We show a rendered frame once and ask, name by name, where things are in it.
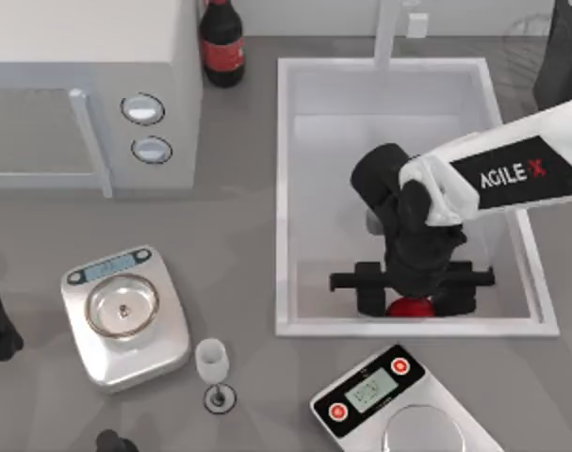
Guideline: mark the red apple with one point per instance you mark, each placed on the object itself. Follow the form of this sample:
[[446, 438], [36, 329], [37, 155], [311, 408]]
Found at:
[[410, 308]]

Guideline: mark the black and silver kitchen scale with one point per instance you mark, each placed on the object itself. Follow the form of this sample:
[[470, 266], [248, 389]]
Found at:
[[389, 400]]

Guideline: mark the white sink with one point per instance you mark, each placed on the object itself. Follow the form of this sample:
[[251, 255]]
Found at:
[[408, 108]]

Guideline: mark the clear wine glass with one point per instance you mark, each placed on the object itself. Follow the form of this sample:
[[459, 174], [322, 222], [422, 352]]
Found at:
[[212, 365]]

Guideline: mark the tall white tap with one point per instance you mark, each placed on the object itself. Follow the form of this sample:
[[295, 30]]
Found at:
[[384, 33]]

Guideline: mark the dark grey appliance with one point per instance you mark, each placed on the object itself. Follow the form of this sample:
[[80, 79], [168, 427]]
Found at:
[[561, 56]]

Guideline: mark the round microwave knob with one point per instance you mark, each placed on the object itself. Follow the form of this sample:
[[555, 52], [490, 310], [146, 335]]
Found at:
[[142, 108], [151, 150]]

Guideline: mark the small black rounded object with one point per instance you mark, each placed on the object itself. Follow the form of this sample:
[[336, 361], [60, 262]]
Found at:
[[116, 442]]

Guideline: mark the dark bottle with red label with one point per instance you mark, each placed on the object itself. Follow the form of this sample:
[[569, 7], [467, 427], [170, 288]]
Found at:
[[222, 47]]

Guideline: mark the pale microwave oven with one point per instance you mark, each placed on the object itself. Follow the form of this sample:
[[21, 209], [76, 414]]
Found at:
[[78, 52]]

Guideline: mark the small white wall plate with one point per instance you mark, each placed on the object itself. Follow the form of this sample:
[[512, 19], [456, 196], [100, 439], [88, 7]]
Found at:
[[417, 25]]

